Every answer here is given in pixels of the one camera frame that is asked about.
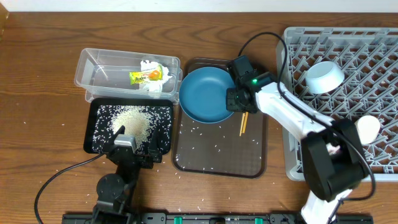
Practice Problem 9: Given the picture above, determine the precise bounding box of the pale pink cup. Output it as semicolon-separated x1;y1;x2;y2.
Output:
326;143;341;155

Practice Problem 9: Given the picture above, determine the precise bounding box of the wooden chopstick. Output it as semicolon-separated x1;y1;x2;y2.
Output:
239;113;246;136
243;112;249;134

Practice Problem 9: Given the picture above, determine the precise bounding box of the white cup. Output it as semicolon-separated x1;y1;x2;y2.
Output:
354;115;381;145

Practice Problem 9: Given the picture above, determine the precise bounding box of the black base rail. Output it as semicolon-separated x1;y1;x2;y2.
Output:
62;212;374;224

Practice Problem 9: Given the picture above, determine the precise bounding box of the grey dishwasher rack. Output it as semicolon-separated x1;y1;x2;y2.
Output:
276;27;397;182

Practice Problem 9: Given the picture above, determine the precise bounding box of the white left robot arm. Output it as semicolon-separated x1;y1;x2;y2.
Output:
90;126;162;224

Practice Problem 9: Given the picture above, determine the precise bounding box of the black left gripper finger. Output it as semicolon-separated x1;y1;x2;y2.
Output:
110;125;125;149
148;128;162;156

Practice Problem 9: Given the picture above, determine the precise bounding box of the white tissue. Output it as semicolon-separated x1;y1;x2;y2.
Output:
139;60;172;93

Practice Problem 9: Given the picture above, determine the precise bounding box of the black food waste tray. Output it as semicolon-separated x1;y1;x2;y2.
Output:
83;98;174;154

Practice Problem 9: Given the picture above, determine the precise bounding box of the light blue rice bowl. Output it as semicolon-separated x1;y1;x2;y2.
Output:
305;61;345;94

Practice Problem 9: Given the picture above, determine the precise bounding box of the pile of rice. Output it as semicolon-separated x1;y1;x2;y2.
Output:
111;106;153;152

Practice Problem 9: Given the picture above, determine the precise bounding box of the clear plastic waste bin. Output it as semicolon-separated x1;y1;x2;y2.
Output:
74;48;183;104

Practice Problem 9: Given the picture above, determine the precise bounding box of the dark blue plate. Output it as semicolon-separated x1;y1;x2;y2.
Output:
179;67;235;124

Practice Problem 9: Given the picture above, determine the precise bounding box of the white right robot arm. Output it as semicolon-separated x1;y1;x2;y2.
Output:
226;55;371;223

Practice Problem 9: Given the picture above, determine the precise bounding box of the yellow green snack wrapper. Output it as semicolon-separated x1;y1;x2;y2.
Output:
129;65;163;85

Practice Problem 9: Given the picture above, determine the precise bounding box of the dark brown serving tray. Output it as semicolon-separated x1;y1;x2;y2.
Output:
172;57;269;179

